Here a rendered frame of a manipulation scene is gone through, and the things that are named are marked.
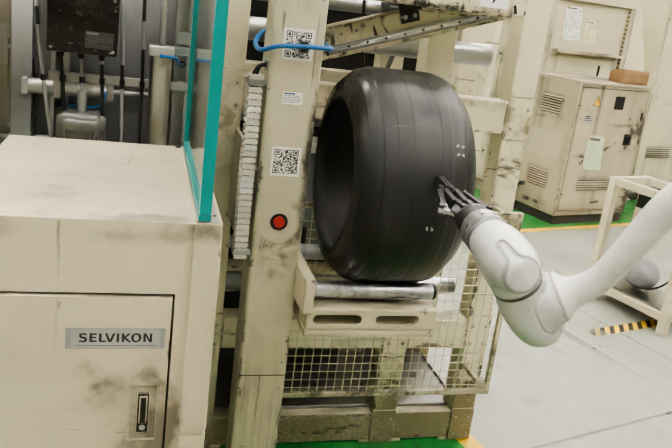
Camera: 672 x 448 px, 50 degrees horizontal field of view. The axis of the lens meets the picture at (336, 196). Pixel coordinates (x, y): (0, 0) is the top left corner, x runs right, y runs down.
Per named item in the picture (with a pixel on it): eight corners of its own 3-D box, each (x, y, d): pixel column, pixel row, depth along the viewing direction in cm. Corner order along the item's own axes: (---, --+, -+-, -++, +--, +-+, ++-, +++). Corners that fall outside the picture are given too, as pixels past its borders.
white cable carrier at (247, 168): (233, 258, 187) (250, 73, 175) (231, 252, 192) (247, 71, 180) (250, 259, 188) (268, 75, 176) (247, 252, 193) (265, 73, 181)
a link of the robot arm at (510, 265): (456, 233, 143) (481, 280, 149) (488, 273, 129) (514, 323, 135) (504, 206, 143) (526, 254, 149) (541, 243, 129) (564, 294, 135)
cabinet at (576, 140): (553, 226, 625) (583, 81, 593) (507, 206, 673) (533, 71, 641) (624, 222, 670) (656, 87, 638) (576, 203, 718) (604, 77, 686)
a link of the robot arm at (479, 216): (474, 217, 143) (463, 204, 148) (464, 258, 146) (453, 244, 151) (516, 219, 145) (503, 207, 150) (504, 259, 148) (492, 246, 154)
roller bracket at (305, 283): (301, 316, 183) (306, 280, 180) (276, 259, 220) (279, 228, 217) (314, 316, 184) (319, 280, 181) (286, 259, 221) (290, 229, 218)
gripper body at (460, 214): (501, 211, 150) (483, 192, 158) (464, 209, 148) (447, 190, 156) (493, 243, 153) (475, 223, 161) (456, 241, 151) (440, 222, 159)
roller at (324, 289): (305, 288, 191) (308, 301, 187) (309, 276, 188) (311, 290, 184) (429, 290, 200) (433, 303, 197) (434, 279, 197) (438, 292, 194)
